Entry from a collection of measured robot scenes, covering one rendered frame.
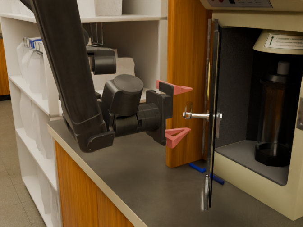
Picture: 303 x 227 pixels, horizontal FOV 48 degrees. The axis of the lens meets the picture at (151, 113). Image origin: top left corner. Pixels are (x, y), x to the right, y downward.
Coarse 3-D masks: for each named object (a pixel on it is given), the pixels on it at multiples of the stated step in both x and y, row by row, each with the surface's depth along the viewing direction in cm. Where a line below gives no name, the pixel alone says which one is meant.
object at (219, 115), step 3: (219, 111) 70; (213, 114) 70; (219, 114) 70; (213, 117) 70; (216, 117) 70; (219, 117) 70; (216, 120) 71; (219, 120) 70; (216, 123) 71; (219, 123) 70; (216, 126) 71; (219, 126) 70; (216, 129) 71; (216, 132) 72; (216, 135) 72
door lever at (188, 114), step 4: (188, 104) 76; (192, 104) 77; (188, 108) 74; (192, 108) 75; (184, 112) 72; (188, 112) 71; (184, 116) 71; (188, 116) 71; (192, 116) 71; (196, 116) 71; (200, 116) 71; (204, 116) 71
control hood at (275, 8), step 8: (200, 0) 87; (272, 0) 69; (280, 0) 67; (288, 0) 66; (296, 0) 64; (208, 8) 87; (216, 8) 85; (224, 8) 83; (232, 8) 80; (240, 8) 78; (248, 8) 76; (256, 8) 74; (264, 8) 73; (272, 8) 71; (280, 8) 69; (288, 8) 68; (296, 8) 66
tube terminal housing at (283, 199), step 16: (224, 16) 87; (240, 16) 82; (256, 16) 78; (272, 16) 75; (288, 16) 71; (224, 160) 96; (224, 176) 97; (240, 176) 92; (256, 176) 87; (288, 176) 78; (256, 192) 88; (272, 192) 83; (288, 192) 79; (272, 208) 84; (288, 208) 80
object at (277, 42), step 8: (264, 32) 82; (272, 32) 79; (280, 32) 77; (288, 32) 77; (296, 32) 76; (264, 40) 81; (272, 40) 78; (280, 40) 77; (288, 40) 76; (296, 40) 76; (256, 48) 83; (264, 48) 80; (272, 48) 78; (280, 48) 77; (288, 48) 76; (296, 48) 76
